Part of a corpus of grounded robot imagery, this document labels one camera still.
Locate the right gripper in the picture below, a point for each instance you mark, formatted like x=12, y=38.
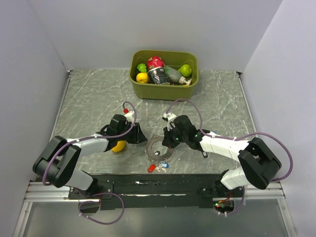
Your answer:
x=167, y=141

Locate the red dragon fruit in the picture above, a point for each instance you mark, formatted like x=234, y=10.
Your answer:
x=154, y=62

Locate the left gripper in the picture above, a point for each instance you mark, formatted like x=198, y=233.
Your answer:
x=138, y=137

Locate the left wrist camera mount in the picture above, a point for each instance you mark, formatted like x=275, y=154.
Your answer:
x=130, y=115

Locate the grey pump bottle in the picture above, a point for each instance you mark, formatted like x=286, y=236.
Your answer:
x=176, y=77

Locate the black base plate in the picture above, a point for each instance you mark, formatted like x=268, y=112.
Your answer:
x=156, y=190

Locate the black key tag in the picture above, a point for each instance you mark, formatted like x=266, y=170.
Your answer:
x=204, y=155

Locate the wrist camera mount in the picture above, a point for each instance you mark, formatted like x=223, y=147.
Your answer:
x=130, y=115
x=169, y=118

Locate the olive green plastic bin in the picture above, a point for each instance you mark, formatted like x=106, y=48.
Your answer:
x=174, y=59

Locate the yellow lemon on table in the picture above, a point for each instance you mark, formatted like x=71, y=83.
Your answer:
x=119, y=147

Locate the blue key tag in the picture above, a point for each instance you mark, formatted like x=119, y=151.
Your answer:
x=164, y=165

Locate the yellow lemon in bin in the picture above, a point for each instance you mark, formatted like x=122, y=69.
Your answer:
x=142, y=78

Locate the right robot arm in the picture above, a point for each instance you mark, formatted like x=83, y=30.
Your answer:
x=258, y=164

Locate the black can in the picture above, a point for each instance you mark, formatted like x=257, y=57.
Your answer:
x=158, y=76

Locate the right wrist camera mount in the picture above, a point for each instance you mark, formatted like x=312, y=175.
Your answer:
x=169, y=118

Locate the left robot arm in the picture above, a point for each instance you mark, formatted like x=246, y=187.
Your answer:
x=57, y=162

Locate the green pepper toy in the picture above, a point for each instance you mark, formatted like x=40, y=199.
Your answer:
x=141, y=68

